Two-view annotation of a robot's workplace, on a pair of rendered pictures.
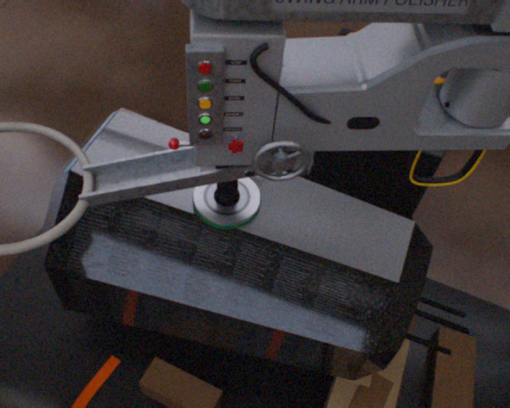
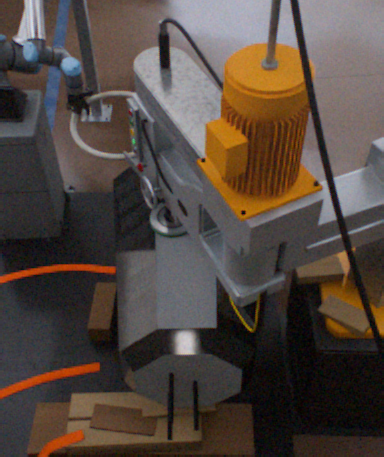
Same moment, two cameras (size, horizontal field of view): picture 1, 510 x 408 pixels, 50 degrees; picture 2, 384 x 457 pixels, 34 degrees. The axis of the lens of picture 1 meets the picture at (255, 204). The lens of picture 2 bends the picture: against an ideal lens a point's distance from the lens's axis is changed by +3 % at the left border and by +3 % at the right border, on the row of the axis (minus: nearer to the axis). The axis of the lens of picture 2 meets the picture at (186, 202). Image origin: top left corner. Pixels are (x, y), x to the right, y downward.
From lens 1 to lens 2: 2.05 m
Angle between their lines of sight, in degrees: 45
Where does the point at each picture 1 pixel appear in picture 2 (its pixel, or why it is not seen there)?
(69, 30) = (365, 118)
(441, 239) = not seen: outside the picture
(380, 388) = (144, 425)
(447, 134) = (212, 258)
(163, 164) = not seen: hidden behind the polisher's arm
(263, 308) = (124, 280)
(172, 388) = (100, 301)
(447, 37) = not seen: hidden behind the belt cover
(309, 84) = (168, 162)
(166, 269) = (127, 224)
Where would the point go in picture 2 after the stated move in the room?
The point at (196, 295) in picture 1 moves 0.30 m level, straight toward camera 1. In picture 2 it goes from (120, 247) to (62, 271)
